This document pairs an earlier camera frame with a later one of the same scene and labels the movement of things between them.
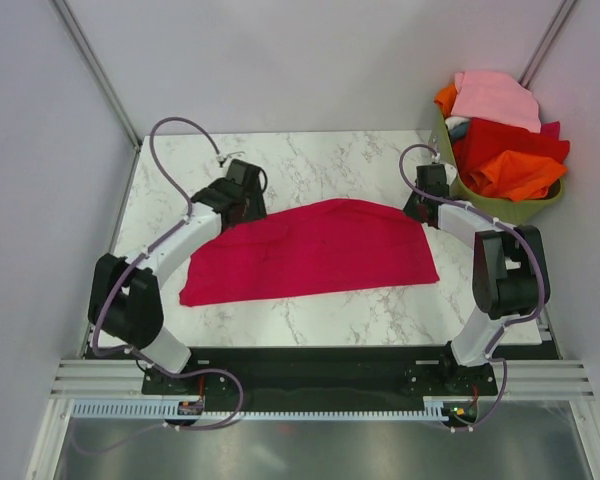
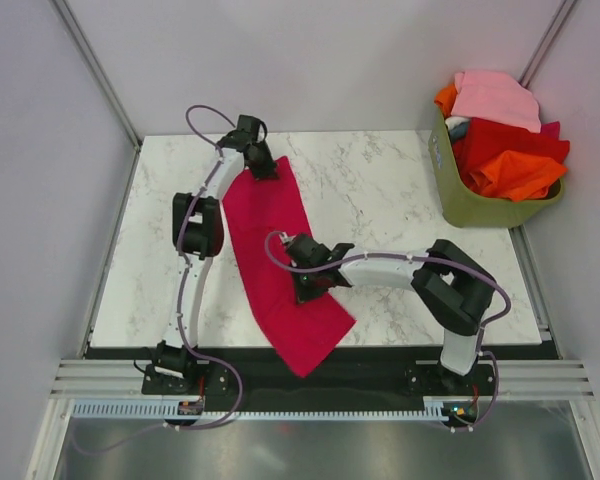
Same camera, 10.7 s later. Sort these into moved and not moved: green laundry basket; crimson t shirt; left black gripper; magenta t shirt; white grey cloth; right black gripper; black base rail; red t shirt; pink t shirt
Moved: right black gripper; left black gripper; magenta t shirt
Not moved: pink t shirt; white grey cloth; red t shirt; crimson t shirt; green laundry basket; black base rail
